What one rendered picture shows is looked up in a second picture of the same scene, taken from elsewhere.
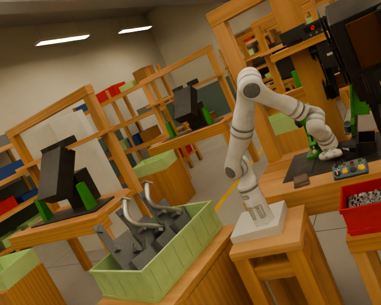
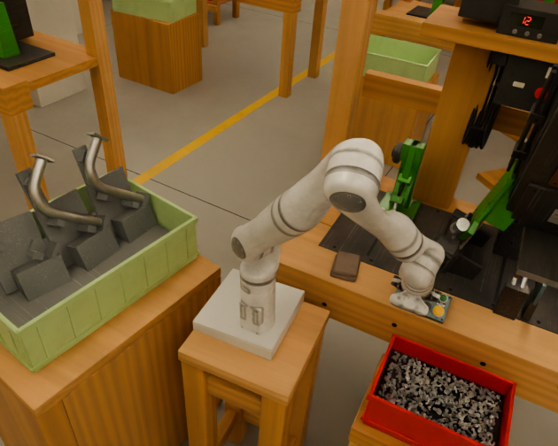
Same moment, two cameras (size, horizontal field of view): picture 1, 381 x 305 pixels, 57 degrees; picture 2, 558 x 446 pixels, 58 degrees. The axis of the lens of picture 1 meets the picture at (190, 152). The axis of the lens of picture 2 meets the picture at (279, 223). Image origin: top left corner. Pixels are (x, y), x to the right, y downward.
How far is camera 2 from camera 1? 0.69 m
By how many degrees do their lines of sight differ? 28
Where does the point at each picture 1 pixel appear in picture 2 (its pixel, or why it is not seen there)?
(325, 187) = (372, 303)
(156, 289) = (37, 355)
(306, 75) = (459, 84)
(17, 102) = not seen: outside the picture
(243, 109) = (314, 196)
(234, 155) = (258, 239)
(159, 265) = (57, 319)
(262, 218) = (254, 325)
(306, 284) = (268, 433)
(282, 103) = (388, 236)
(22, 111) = not seen: outside the picture
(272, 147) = not seen: hidden behind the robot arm
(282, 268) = (246, 401)
